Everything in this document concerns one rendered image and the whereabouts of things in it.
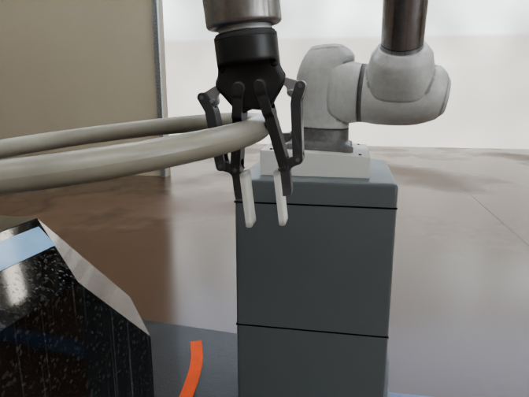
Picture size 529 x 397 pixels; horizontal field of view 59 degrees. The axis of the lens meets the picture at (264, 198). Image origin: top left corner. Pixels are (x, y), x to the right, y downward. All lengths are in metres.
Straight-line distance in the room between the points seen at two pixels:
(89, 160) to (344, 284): 0.89
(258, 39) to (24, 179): 0.28
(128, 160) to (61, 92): 5.81
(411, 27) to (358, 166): 0.34
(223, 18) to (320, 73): 0.72
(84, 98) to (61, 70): 0.42
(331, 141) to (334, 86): 0.14
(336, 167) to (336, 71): 0.24
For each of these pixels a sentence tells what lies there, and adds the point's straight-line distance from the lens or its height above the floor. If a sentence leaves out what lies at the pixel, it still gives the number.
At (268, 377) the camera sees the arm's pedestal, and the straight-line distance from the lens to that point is 1.37.
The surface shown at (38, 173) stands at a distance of 0.43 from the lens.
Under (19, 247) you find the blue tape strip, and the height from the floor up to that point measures 0.80.
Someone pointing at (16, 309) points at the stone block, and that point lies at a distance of 0.66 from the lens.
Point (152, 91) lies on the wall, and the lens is 5.68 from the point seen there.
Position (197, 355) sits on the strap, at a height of 0.02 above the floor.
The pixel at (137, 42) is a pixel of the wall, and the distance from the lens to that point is 5.76.
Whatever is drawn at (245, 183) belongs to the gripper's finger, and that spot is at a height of 0.90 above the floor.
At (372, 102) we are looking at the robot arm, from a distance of 1.22.
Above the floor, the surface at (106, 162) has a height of 0.96.
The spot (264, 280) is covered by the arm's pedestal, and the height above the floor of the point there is 0.53.
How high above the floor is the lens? 1.02
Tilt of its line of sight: 13 degrees down
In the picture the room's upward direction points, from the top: straight up
